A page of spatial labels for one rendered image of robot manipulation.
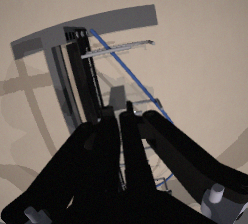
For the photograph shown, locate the blue cable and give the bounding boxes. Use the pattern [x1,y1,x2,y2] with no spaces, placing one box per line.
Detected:
[90,29,174,188]

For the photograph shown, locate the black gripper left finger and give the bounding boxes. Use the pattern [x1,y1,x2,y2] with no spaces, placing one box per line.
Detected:
[1,86,121,224]

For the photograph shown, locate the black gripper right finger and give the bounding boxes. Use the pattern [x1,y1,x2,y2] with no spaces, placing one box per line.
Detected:
[117,85,248,224]

